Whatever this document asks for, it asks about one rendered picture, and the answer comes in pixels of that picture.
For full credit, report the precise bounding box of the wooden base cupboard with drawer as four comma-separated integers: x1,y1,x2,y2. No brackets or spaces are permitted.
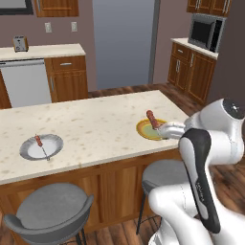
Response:
44,55,90,103

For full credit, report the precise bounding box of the wooden base cupboard run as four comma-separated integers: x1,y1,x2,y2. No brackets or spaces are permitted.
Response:
167,42,218,105

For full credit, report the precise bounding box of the wooden wall cupboard run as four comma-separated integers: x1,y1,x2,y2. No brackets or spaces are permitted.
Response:
186,0,233,17

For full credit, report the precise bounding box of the brown sausage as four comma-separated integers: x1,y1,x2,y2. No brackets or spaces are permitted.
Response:
145,109,163,130

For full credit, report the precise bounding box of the black microwave oven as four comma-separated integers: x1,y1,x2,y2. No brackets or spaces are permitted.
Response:
188,12,227,54

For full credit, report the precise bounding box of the white dishwasher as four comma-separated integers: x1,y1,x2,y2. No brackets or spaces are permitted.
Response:
0,57,53,109

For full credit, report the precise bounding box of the narrow wooden cupboard panel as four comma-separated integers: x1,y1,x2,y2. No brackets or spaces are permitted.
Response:
0,70,12,110

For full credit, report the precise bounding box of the grey bar stool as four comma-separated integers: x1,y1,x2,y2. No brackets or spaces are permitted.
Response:
136,159,189,235
2,182,96,245

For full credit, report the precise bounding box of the silver toaster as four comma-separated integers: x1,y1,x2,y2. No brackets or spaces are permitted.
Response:
11,34,30,54

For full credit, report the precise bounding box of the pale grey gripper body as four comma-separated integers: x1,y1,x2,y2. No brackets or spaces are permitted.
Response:
157,121,187,141

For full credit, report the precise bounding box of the grey plate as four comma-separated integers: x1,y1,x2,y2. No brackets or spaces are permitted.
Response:
19,133,64,162

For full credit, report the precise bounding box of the wooden island counter base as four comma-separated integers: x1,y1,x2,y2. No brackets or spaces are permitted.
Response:
0,147,184,235

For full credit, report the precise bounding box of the yellow plate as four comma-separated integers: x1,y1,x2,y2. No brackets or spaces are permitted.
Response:
135,118,170,142

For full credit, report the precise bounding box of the black framed window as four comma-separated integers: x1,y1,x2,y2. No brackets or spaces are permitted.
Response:
0,0,34,16

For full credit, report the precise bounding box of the meat skewer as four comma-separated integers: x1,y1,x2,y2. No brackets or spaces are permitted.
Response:
33,134,52,162

